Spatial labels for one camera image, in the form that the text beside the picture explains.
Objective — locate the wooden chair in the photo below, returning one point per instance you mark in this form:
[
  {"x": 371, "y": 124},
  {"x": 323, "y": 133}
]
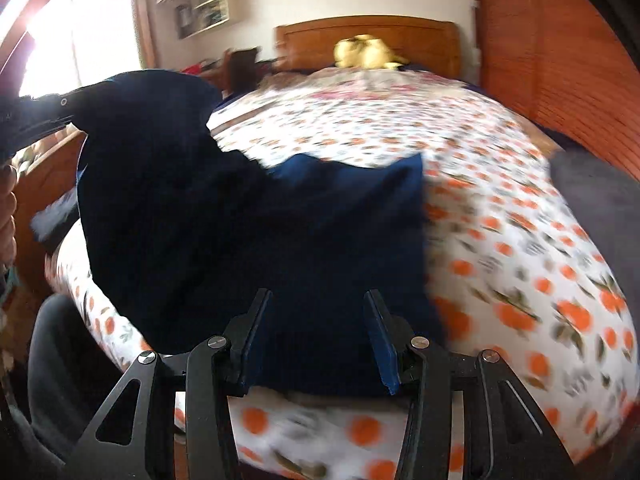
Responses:
[{"x": 242, "y": 67}]

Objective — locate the floral blanket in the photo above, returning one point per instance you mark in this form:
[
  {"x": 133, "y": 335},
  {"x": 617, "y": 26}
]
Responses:
[{"x": 360, "y": 82}]

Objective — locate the dark grey cloth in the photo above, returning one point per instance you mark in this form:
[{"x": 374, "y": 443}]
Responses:
[{"x": 595, "y": 205}]

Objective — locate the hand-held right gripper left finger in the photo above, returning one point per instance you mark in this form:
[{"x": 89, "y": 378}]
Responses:
[{"x": 252, "y": 345}]

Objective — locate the wooden desk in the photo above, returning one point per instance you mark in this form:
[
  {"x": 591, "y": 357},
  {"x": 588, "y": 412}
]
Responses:
[{"x": 45, "y": 180}]

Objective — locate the orange print bed sheet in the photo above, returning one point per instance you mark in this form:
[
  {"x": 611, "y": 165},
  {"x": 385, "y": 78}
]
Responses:
[{"x": 500, "y": 235}]

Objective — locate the blue jacket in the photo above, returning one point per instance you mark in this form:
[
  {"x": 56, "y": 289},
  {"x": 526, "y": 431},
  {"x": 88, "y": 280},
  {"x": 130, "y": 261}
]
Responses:
[{"x": 200, "y": 235}]

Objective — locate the wooden headboard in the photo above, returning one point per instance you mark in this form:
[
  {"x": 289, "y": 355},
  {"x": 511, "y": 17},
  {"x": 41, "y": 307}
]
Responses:
[{"x": 310, "y": 40}]

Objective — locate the yellow plush toy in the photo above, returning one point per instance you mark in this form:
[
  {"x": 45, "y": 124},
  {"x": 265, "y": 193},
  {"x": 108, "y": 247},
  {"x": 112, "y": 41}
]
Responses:
[{"x": 367, "y": 52}]

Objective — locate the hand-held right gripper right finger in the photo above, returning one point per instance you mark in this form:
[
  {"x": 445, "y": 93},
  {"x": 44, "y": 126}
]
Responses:
[{"x": 385, "y": 345}]

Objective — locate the wooden wardrobe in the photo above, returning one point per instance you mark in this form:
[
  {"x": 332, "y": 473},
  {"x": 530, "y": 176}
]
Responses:
[{"x": 550, "y": 60}]

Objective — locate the person's left hand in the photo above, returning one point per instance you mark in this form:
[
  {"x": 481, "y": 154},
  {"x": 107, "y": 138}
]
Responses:
[{"x": 6, "y": 210}]

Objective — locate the window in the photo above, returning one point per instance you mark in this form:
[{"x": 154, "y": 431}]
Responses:
[{"x": 90, "y": 35}]

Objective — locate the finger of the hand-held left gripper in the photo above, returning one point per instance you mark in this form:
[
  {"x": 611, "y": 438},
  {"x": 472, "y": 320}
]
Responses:
[{"x": 35, "y": 117}]

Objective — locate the red object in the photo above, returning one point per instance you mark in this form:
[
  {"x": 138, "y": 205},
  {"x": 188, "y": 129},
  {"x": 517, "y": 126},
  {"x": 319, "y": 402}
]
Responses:
[{"x": 197, "y": 67}]

